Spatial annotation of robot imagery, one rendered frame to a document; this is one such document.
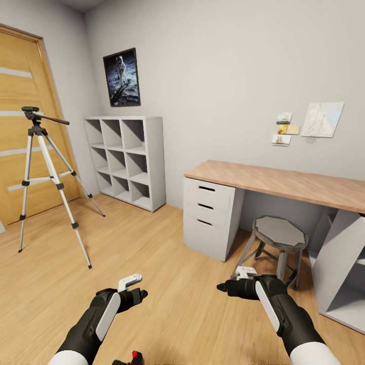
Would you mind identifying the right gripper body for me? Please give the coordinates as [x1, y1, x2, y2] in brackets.
[226, 278, 255, 300]

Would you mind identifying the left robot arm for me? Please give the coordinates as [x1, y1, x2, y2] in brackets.
[48, 274, 149, 365]

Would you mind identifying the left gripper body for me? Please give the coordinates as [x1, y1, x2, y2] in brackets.
[120, 287, 142, 313]

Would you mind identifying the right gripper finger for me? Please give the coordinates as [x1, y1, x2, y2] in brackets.
[217, 281, 228, 293]

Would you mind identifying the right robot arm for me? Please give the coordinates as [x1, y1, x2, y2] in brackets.
[217, 266, 342, 365]

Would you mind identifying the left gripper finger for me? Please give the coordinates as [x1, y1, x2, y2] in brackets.
[140, 289, 149, 300]

